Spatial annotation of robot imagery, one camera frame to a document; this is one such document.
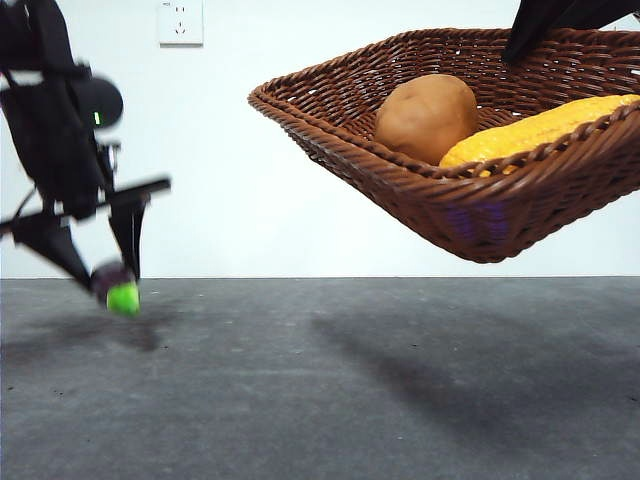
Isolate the yellow corn cob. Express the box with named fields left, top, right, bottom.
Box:
left=438, top=94, right=640, bottom=179

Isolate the black cable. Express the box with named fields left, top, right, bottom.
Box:
left=12, top=189, right=37, bottom=222

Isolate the brown wicker basket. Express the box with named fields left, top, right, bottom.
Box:
left=247, top=28, right=640, bottom=265

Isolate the brown potato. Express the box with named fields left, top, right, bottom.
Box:
left=374, top=74, right=480, bottom=166

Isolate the purple eggplant with green stem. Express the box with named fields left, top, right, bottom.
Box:
left=89, top=259, right=142, bottom=318

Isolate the white wall socket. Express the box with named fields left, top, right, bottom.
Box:
left=159, top=0, right=205, bottom=49

